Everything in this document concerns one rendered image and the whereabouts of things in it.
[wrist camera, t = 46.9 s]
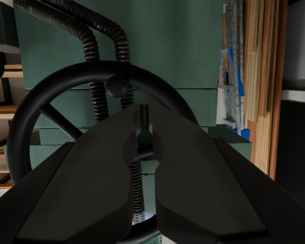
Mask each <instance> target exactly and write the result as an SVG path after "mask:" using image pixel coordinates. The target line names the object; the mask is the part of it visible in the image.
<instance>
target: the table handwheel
mask: <svg viewBox="0 0 305 244"><path fill-rule="evenodd" d="M112 76H122V77H124V78H126V79H127V81H128V82H129V85H130V86H131V87H134V88H137V89H139V90H141V91H143V92H145V93H147V94H148V95H150V96H151V97H153V98H154V99H156V100H157V101H158V102H159V103H160V104H161V105H163V106H164V107H165V108H167V109H169V110H171V111H173V112H175V113H177V114H179V115H181V116H183V117H185V118H187V119H188V120H190V121H192V122H193V123H195V124H196V125H198V126H199V123H198V121H197V119H196V117H195V115H194V113H193V111H192V109H191V108H190V106H189V105H188V103H187V102H186V101H185V100H184V99H183V97H182V96H181V95H180V94H179V93H178V92H177V91H176V90H175V89H174V88H173V87H172V86H171V85H169V84H168V83H167V82H166V81H164V80H163V79H162V78H160V77H158V76H157V75H155V74H153V73H151V72H149V71H147V70H145V69H143V68H140V67H137V66H134V65H131V64H127V63H123V62H118V61H86V62H81V63H77V64H73V65H70V66H67V67H64V68H62V69H60V70H58V71H56V72H54V73H52V74H50V75H49V76H47V77H46V78H44V79H43V80H42V81H40V82H39V83H38V84H37V85H36V86H35V87H34V88H33V89H31V91H30V92H29V93H28V94H27V95H26V96H25V98H24V99H23V100H22V102H21V103H20V105H19V106H18V108H17V110H16V112H15V114H14V116H13V119H12V121H11V125H10V128H9V132H8V138H7V163H8V169H9V173H10V176H11V180H12V182H13V185H15V184H16V183H17V182H19V181H20V180H21V179H22V178H24V177H25V176H26V175H27V174H28V173H30V172H31V171H32V167H31V160H30V141H31V135H32V132H33V128H34V126H35V123H36V121H37V119H38V118H39V116H40V114H43V115H44V116H46V117H47V118H48V119H49V120H50V121H52V122H53V123H54V124H55V125H56V126H57V127H59V128H60V129H61V130H62V131H64V132H65V133H66V134H67V135H68V136H69V137H70V138H71V139H72V140H73V141H76V140H77V139H78V138H79V137H80V136H81V135H82V134H83V133H82V132H81V131H80V130H79V129H77V128H76V127H75V126H74V125H73V124H71V123H70V122H69V121H68V120H67V119H66V118H65V117H64V116H63V115H61V114H60V113H59V112H58V111H57V110H56V109H55V108H54V107H53V106H52V105H51V104H50V102H51V101H53V100H54V99H55V98H56V97H57V96H59V95H60V94H62V93H64V92H65V91H67V90H69V89H71V88H74V87H76V86H79V85H83V84H86V83H92V82H107V80H108V79H109V78H110V77H112ZM199 127H200V126H199ZM152 155H153V145H152V144H151V145H147V146H143V147H139V148H137V156H136V158H135V159H134V160H133V161H136V160H139V159H142V158H145V157H149V156H152ZM160 234H161V233H160V231H159V230H158V227H157V220H156V215H154V216H153V217H151V218H149V219H147V220H145V221H143V222H140V223H138V224H134V225H132V228H131V231H130V232H129V234H128V235H127V236H126V237H125V238H123V239H122V240H120V241H119V242H117V243H116V244H139V243H142V242H145V241H147V240H150V239H152V238H154V237H156V236H158V235H160Z"/></svg>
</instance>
